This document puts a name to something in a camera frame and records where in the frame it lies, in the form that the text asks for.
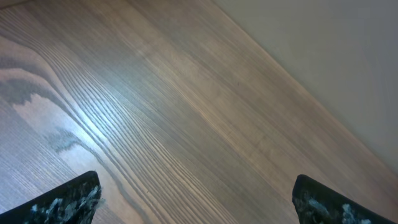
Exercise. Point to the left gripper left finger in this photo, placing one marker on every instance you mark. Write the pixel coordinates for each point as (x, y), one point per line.
(75, 201)

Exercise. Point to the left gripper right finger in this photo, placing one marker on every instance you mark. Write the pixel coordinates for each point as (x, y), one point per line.
(316, 203)

